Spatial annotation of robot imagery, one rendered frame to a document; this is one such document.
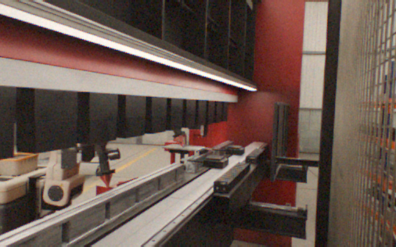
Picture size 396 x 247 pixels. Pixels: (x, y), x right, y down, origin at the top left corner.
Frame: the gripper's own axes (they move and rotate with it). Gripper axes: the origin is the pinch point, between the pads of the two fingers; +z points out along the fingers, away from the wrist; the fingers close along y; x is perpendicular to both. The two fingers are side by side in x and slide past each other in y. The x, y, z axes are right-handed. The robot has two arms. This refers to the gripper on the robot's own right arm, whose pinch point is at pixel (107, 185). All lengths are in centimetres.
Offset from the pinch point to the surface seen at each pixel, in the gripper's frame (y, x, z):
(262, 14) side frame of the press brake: 85, 138, -121
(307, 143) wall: 28, 781, 45
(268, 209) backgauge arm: 95, -3, 20
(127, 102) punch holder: 63, -51, -36
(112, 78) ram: 66, -60, -43
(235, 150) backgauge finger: 66, 49, -6
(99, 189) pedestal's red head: -2.0, -4.7, 1.1
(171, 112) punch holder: 58, -11, -33
